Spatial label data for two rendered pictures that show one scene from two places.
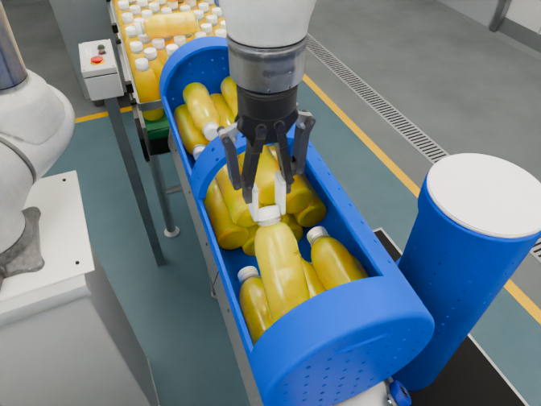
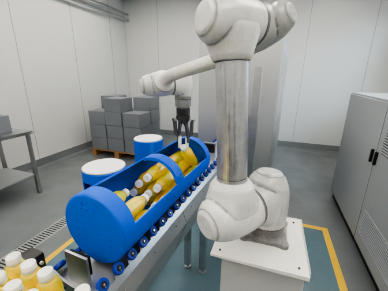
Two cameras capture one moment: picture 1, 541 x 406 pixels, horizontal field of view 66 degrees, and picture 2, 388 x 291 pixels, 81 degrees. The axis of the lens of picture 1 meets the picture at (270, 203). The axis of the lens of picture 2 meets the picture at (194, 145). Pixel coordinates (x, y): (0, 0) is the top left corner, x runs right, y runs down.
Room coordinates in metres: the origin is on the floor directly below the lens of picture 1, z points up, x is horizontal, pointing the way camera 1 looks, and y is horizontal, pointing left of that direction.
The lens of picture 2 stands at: (1.33, 0.92, 1.63)
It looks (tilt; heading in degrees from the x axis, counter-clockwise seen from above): 17 degrees down; 223
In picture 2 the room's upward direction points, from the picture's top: 1 degrees clockwise
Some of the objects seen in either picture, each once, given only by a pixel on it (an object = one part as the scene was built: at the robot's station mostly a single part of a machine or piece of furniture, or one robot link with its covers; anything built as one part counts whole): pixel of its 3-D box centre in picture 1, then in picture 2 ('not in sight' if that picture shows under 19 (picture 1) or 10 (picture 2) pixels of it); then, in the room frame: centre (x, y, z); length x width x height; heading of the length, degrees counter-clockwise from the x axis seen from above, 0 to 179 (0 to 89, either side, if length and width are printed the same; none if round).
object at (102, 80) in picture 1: (101, 68); not in sight; (1.23, 0.55, 1.05); 0.20 x 0.10 x 0.10; 20
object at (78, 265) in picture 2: not in sight; (79, 267); (1.14, 0.20, 0.99); 0.10 x 0.02 x 0.12; 110
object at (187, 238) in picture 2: not in sight; (187, 237); (0.18, -0.23, 0.31); 0.06 x 0.06 x 0.63; 20
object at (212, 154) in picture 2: not in sight; (209, 151); (-0.11, -0.26, 1.00); 0.10 x 0.04 x 0.15; 110
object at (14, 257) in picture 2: not in sight; (12, 257); (1.30, 0.13, 1.09); 0.04 x 0.04 x 0.02
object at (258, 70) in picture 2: not in sight; (249, 167); (-0.37, -0.01, 0.85); 0.06 x 0.06 x 1.70; 20
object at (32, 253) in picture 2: not in sight; (31, 267); (1.25, 0.03, 0.95); 0.10 x 0.07 x 0.10; 110
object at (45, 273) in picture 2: not in sight; (45, 272); (1.25, 0.27, 1.09); 0.04 x 0.04 x 0.02
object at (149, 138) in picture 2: not in sight; (148, 138); (0.07, -0.89, 1.03); 0.28 x 0.28 x 0.01
